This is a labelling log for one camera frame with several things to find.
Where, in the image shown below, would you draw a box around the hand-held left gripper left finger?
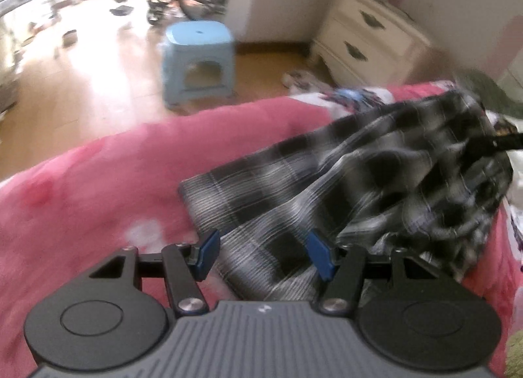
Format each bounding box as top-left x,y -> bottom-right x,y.
88,229 -> 221,316

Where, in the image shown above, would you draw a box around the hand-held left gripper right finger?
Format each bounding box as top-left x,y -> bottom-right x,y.
307,230 -> 440,316

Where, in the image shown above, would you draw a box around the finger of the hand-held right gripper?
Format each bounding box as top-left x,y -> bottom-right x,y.
466,133 -> 523,154

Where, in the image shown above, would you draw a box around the black white plaid pants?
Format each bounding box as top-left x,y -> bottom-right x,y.
178,90 -> 513,301

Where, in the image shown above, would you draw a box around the grey floral pillow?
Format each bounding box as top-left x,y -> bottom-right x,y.
451,69 -> 523,119

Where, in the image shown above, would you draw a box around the pink floral blanket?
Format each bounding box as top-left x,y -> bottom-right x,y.
0,79 -> 523,378

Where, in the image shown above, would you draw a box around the cream wooden nightstand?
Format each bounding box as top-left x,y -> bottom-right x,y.
308,0 -> 434,86

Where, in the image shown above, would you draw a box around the light blue plastic stool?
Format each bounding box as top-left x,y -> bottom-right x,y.
161,22 -> 237,109

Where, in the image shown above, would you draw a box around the pale fleece garment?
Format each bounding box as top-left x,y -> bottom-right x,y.
503,333 -> 523,378

